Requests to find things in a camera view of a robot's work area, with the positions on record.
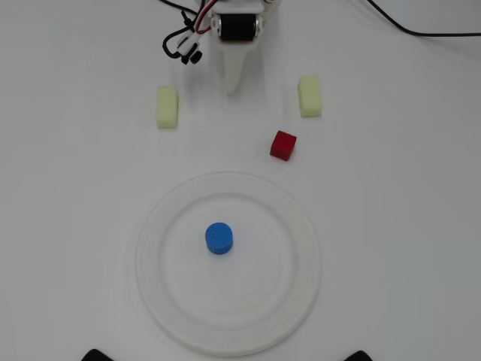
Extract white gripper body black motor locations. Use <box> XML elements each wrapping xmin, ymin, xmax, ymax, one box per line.
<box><xmin>209</xmin><ymin>0</ymin><xmax>281</xmax><ymax>45</ymax></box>

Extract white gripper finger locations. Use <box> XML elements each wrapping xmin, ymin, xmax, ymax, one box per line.
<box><xmin>211</xmin><ymin>37</ymin><xmax>261</xmax><ymax>96</ymax></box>

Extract blue round ribbed block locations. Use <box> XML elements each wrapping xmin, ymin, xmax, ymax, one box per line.
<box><xmin>204</xmin><ymin>222</ymin><xmax>234</xmax><ymax>255</ymax></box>

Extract pale yellow foam block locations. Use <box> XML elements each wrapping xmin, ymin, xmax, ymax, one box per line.
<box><xmin>156</xmin><ymin>85</ymin><xmax>180</xmax><ymax>130</ymax></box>
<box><xmin>297</xmin><ymin>74</ymin><xmax>324</xmax><ymax>119</ymax></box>

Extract red cube block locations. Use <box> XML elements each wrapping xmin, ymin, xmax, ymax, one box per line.
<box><xmin>269</xmin><ymin>129</ymin><xmax>298</xmax><ymax>162</ymax></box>

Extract white round dish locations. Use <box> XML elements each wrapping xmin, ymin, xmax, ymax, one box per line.
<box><xmin>134</xmin><ymin>171</ymin><xmax>323</xmax><ymax>358</ymax></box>

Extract red white servo wires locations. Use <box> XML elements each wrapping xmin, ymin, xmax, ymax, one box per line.
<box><xmin>187</xmin><ymin>0</ymin><xmax>221</xmax><ymax>35</ymax></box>

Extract black camera cable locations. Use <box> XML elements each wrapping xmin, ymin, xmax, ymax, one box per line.
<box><xmin>157</xmin><ymin>0</ymin><xmax>200</xmax><ymax>60</ymax></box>

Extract black table cable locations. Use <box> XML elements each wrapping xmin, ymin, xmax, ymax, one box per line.
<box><xmin>366</xmin><ymin>0</ymin><xmax>481</xmax><ymax>38</ymax></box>

